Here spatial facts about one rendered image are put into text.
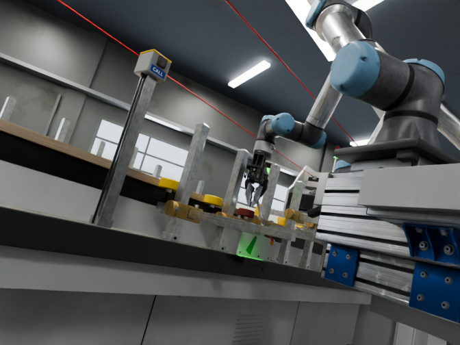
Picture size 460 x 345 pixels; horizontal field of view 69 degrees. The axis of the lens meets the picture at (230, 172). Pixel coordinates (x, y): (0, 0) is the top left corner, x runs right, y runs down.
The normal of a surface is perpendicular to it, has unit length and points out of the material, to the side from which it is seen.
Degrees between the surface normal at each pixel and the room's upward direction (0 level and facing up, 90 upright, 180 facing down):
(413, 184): 90
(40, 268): 90
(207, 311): 90
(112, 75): 90
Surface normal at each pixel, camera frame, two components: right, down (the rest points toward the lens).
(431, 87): 0.29, -0.10
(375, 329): -0.61, -0.30
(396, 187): -0.86, -0.31
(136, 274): 0.75, 0.08
